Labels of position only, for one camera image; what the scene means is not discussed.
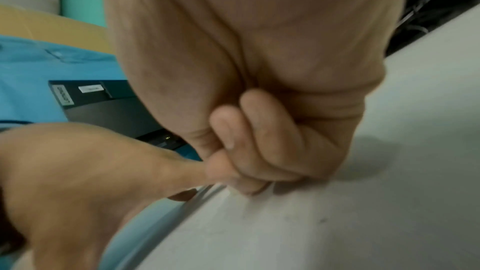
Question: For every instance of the person's left hand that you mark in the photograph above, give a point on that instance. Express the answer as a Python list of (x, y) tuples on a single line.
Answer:
[(75, 180)]

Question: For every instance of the black device with white labels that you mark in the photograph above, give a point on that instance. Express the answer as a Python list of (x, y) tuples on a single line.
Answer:
[(105, 108)]

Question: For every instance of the black box with ports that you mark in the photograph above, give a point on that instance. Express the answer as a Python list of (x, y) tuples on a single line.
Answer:
[(431, 2)]

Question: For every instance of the person's right hand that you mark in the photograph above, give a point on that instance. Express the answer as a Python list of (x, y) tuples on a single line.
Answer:
[(262, 55)]

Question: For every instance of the blue plastic sheet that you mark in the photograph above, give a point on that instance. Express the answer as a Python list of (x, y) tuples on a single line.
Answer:
[(22, 85)]

